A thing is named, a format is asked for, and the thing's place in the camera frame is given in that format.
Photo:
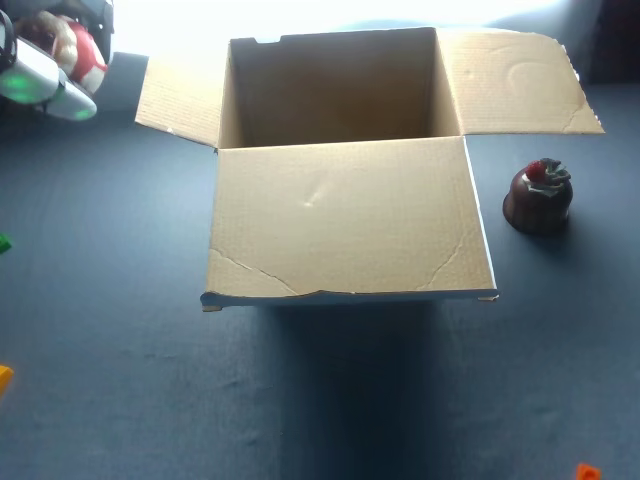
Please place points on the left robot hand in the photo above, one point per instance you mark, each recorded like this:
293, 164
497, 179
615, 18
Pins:
30, 70

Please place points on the pink strawberry cake toy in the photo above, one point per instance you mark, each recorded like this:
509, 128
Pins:
82, 55

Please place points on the cardboard box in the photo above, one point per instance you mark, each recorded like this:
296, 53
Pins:
345, 220

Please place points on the chocolate cake toy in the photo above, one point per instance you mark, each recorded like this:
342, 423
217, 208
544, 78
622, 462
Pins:
537, 210

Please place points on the green toy block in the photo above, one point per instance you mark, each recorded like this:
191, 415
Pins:
4, 244

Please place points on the yellow-orange toy block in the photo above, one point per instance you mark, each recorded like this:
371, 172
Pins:
5, 377

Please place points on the grey table cloth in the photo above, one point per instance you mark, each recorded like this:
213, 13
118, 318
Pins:
150, 375

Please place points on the orange toy block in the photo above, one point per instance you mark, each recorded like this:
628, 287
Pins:
588, 472

